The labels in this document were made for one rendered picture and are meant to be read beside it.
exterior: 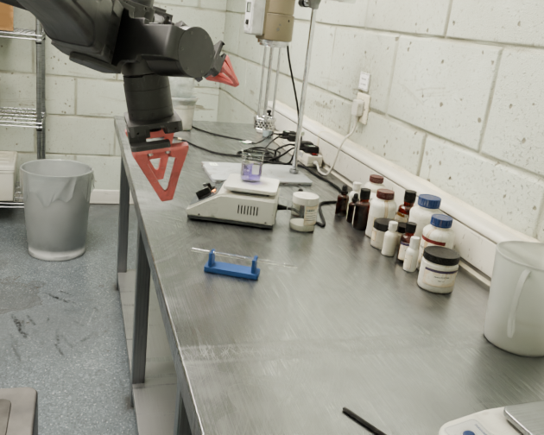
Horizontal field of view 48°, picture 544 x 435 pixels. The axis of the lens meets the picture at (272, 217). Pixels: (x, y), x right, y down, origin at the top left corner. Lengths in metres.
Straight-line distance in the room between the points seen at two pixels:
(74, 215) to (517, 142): 2.17
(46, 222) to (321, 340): 2.19
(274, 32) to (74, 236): 1.66
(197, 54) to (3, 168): 2.77
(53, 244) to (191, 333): 2.15
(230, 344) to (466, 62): 0.86
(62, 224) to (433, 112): 1.93
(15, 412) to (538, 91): 1.22
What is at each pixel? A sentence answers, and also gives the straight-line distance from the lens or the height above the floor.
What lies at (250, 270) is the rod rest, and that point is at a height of 0.76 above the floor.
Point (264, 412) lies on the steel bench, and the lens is 0.78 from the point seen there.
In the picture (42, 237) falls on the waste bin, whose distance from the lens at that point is 3.03.
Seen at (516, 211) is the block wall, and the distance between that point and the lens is 1.29.
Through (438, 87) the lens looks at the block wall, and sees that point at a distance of 1.55.
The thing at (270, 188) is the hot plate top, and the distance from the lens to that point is 1.38.
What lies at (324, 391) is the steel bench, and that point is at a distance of 0.83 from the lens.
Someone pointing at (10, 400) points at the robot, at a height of 0.36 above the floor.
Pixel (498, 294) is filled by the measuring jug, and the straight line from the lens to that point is 1.02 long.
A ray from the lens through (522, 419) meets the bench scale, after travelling 0.80.
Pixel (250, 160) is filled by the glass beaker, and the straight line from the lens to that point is 1.38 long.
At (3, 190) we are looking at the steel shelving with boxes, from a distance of 3.48.
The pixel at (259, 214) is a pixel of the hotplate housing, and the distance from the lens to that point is 1.36.
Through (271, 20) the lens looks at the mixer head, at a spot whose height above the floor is 1.19.
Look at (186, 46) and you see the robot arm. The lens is 0.72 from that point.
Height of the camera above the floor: 1.20
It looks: 18 degrees down
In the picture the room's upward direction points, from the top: 7 degrees clockwise
